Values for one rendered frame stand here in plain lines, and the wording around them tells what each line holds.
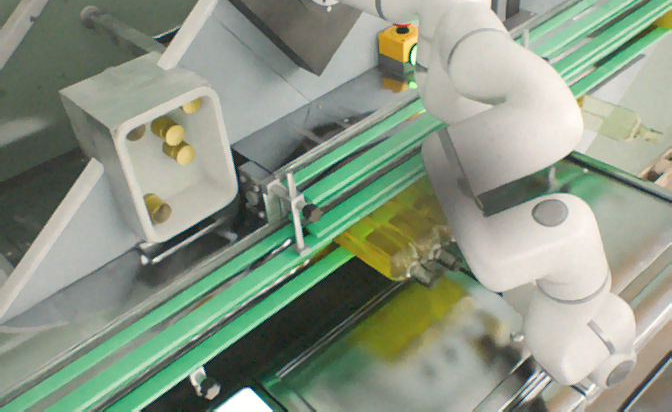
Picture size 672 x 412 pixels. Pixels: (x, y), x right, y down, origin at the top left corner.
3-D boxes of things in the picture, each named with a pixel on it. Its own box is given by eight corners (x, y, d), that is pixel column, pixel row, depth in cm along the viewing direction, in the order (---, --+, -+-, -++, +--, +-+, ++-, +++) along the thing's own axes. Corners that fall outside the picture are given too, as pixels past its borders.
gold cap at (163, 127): (147, 120, 112) (162, 131, 109) (167, 111, 114) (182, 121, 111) (153, 139, 114) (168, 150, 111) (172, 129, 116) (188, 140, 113)
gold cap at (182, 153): (159, 141, 115) (174, 151, 112) (178, 131, 117) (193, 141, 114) (165, 159, 117) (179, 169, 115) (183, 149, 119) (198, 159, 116)
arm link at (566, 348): (572, 226, 91) (597, 304, 106) (491, 291, 90) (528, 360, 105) (624, 269, 85) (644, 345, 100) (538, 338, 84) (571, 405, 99)
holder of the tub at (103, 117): (132, 247, 123) (157, 268, 118) (82, 108, 106) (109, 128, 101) (216, 199, 132) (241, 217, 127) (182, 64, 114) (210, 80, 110)
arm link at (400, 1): (424, -54, 109) (511, -28, 99) (413, 32, 116) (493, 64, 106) (378, -45, 103) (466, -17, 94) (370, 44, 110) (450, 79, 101)
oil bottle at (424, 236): (341, 218, 138) (425, 272, 125) (339, 195, 135) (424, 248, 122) (362, 204, 141) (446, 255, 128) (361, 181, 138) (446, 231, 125)
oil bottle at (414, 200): (363, 202, 141) (447, 253, 128) (361, 180, 138) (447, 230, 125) (383, 189, 144) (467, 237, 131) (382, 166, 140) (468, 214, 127)
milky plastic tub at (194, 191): (124, 225, 119) (152, 249, 114) (82, 109, 105) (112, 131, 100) (212, 177, 128) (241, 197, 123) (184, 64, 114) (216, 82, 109)
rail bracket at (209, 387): (164, 373, 123) (209, 421, 115) (155, 346, 119) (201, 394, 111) (184, 359, 125) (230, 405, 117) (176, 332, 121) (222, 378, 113)
